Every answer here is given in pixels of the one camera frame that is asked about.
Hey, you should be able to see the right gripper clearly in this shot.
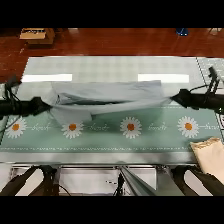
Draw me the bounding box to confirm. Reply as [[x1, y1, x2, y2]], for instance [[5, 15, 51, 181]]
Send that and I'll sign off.
[[170, 87, 195, 109]]

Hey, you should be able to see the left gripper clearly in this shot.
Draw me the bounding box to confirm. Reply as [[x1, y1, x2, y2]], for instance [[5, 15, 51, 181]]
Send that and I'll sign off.
[[30, 95, 53, 117]]

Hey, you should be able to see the light blue shirt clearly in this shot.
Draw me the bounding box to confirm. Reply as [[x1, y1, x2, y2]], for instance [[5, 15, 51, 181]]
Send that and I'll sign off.
[[41, 79, 175, 127]]

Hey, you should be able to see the cream garment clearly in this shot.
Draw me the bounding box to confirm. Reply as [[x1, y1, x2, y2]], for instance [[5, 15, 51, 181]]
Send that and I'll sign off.
[[189, 137, 224, 184]]

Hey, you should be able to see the blue object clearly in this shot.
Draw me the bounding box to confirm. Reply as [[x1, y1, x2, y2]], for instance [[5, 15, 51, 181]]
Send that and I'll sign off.
[[175, 28, 190, 37]]

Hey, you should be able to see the cardboard box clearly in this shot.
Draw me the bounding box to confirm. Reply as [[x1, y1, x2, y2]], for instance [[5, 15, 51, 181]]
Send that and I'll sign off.
[[18, 28, 56, 46]]

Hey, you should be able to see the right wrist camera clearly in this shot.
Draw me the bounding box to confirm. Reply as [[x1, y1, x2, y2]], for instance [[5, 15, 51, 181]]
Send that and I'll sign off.
[[205, 66, 222, 95]]

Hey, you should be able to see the silver frame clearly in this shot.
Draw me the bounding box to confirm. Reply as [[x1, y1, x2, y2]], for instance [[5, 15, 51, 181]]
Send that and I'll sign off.
[[0, 161, 224, 197]]

